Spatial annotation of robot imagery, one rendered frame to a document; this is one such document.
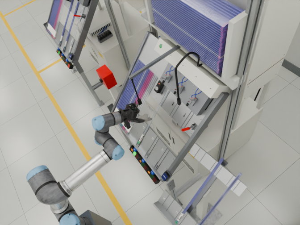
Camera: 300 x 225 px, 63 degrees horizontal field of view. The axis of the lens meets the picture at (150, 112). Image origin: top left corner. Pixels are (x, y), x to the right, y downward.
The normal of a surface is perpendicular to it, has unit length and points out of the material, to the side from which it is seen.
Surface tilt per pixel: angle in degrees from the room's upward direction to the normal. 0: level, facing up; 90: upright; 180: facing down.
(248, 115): 0
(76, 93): 0
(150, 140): 48
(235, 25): 90
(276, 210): 0
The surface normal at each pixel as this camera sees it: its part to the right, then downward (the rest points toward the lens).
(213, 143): -0.16, -0.53
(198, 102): -0.70, 0.06
